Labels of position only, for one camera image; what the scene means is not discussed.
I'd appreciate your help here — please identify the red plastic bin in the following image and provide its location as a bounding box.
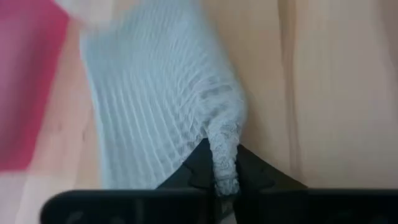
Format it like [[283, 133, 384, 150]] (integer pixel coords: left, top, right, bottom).
[[0, 0, 71, 172]]

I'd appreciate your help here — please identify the grey microfiber towel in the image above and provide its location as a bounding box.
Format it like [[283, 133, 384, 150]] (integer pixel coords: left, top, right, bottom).
[[79, 0, 249, 218]]

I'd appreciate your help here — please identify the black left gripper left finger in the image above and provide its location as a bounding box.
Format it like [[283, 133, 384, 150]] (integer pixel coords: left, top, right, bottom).
[[155, 138, 216, 190]]

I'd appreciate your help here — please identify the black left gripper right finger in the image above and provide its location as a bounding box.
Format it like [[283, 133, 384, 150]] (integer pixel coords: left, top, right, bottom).
[[234, 145, 308, 191]]

